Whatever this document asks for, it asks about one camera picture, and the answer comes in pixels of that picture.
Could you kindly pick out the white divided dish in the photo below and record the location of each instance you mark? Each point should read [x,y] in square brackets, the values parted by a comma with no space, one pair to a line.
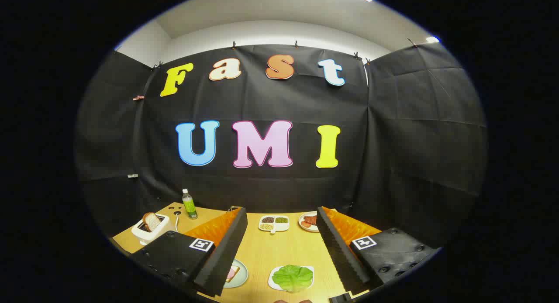
[274,224]

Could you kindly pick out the white bread slice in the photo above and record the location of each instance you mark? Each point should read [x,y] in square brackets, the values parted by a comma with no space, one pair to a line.
[231,273]

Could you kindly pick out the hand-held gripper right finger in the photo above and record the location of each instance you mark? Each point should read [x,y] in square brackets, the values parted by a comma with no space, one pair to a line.
[340,255]

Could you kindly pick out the pile of dark red beans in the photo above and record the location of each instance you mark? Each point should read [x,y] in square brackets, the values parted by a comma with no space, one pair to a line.
[267,219]

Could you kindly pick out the green lettuce leaf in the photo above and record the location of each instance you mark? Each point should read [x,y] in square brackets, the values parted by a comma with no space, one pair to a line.
[292,277]

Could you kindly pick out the toasted bread slice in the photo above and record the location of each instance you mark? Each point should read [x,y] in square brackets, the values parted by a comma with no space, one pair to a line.
[151,221]

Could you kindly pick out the pale green round plate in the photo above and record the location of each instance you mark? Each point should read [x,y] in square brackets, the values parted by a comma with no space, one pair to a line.
[241,274]

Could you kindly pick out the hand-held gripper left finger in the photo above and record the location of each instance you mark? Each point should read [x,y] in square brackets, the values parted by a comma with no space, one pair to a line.
[222,259]

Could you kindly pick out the red meat slice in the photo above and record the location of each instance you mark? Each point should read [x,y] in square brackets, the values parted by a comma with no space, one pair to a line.
[310,220]

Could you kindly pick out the green label drink bottle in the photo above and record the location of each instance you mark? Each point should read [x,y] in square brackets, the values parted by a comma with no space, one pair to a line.
[189,203]

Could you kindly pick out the white rounded square plate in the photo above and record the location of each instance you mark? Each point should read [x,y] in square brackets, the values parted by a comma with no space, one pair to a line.
[271,282]

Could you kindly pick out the white oval meat plate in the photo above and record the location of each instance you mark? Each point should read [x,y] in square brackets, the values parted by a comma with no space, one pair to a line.
[304,228]

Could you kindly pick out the white toaster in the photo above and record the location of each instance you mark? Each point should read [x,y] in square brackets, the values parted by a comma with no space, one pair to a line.
[150,235]

